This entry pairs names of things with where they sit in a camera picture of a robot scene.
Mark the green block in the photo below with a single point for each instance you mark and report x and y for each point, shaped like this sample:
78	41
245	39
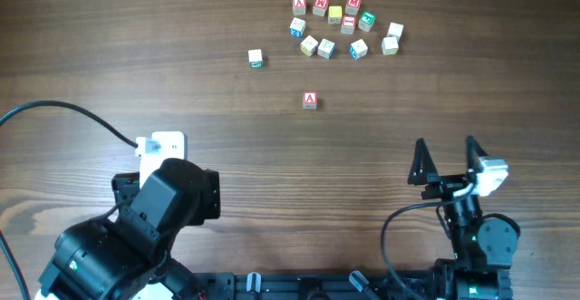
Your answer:
366	21

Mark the red I block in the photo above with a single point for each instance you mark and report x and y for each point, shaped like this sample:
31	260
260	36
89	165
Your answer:
348	24

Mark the white blue-sided block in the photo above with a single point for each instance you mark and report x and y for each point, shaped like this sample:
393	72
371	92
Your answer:
297	27

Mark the red M block right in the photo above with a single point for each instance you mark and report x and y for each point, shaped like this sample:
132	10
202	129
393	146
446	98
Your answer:
352	7

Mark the white yellow-edged block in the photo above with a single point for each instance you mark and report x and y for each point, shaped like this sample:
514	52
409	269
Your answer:
390	45

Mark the red m block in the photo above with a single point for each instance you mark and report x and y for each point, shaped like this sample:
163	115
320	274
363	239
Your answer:
320	7
352	7

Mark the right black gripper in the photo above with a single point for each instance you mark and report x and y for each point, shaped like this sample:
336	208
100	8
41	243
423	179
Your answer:
429	170

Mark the yellow block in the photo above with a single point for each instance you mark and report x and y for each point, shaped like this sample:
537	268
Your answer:
335	14

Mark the white blue-edged block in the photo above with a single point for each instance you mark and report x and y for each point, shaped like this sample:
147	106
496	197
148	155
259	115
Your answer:
326	48

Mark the white block far right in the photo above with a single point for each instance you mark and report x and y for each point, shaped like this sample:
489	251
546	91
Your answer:
395	30

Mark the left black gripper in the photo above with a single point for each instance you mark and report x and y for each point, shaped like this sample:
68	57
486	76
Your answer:
126	186

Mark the white green-sided block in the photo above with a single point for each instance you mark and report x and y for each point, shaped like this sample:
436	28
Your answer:
255	58

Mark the white blue C block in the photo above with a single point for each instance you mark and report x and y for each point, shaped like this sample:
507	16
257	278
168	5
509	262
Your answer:
358	49

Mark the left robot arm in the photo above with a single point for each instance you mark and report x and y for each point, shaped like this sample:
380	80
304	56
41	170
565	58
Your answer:
101	258

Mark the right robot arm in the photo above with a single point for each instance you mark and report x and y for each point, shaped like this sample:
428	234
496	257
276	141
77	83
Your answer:
483	244

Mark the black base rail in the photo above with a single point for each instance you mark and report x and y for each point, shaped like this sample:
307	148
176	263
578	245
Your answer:
317	285

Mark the red M block left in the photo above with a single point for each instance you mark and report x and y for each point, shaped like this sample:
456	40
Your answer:
320	7

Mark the white yellow-sided block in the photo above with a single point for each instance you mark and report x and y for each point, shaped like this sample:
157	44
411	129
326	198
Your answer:
309	45

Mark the red a block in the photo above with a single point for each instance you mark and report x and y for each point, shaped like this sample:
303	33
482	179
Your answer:
299	7
310	100

